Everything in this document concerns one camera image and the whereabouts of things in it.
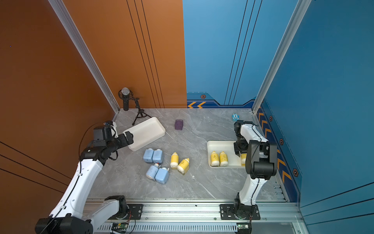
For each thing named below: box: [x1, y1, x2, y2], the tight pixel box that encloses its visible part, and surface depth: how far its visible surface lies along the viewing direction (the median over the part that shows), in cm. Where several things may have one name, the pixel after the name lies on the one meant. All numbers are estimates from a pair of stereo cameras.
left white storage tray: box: [122, 117, 166, 152], surface depth 108 cm
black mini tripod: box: [131, 97, 152, 126], surface depth 111 cm
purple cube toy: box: [174, 119, 184, 131], surface depth 107 cm
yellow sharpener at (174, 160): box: [169, 152, 179, 169], surface depth 86 cm
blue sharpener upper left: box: [143, 148, 154, 163], surface depth 89 cm
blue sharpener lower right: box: [154, 166, 170, 184], surface depth 81 cm
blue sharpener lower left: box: [145, 162, 160, 180], surface depth 81 cm
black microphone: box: [121, 87, 131, 112], surface depth 101 cm
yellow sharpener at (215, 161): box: [210, 150, 220, 167], surface depth 86 cm
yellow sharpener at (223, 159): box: [219, 151, 229, 167], surface depth 86 cm
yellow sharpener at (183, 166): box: [177, 157, 190, 175], surface depth 84 cm
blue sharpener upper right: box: [152, 148, 163, 164], surface depth 88 cm
